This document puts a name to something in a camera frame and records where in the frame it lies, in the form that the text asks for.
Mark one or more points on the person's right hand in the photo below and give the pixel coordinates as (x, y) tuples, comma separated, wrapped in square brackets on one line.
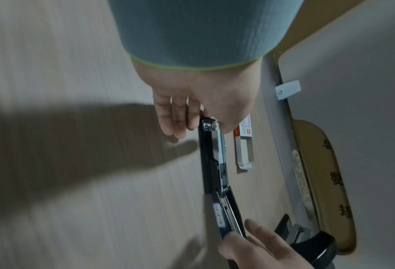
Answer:
[(267, 254)]

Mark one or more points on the person's left hand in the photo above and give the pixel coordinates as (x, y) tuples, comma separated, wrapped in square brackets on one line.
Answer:
[(197, 86)]

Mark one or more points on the long black stapler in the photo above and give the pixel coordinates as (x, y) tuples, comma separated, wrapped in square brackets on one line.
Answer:
[(210, 162)]

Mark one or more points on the small black stapler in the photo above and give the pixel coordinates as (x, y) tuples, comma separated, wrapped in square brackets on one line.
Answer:
[(288, 227)]

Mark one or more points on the white and red staple box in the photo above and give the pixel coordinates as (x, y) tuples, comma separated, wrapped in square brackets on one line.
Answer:
[(245, 147)]

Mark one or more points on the pale speckled board strip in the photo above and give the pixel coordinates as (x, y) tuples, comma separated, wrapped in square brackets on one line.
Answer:
[(302, 184)]

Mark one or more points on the tan wooden chair seat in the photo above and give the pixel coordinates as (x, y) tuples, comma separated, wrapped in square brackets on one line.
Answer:
[(330, 184)]

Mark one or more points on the white plastic bracket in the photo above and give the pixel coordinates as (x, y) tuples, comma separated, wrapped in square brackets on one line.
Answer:
[(288, 89)]

